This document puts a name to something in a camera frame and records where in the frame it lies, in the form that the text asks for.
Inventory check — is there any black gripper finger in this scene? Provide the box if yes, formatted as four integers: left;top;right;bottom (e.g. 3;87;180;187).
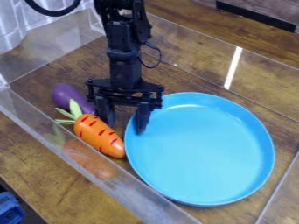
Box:
96;96;115;126
135;101;152;134

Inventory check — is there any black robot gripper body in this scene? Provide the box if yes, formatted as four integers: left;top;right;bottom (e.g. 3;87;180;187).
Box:
85;50;164;109

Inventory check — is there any orange toy carrot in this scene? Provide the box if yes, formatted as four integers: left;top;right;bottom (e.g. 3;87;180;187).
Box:
56;99;126;158

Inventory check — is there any purple toy eggplant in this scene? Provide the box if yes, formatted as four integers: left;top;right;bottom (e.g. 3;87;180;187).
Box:
51;83;97;115

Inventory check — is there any blue plastic plate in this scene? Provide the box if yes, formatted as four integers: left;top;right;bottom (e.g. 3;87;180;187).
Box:
126;93;276;207

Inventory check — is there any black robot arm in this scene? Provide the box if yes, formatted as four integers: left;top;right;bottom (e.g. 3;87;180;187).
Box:
87;0;164;133

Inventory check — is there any white patterned curtain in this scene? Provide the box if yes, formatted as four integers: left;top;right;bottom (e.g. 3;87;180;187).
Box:
0;0;103;55

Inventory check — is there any blue object at corner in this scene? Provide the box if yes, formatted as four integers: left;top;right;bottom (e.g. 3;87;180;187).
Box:
0;192;24;224

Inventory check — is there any clear acrylic enclosure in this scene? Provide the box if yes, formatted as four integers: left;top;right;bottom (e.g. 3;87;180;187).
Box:
0;0;299;224

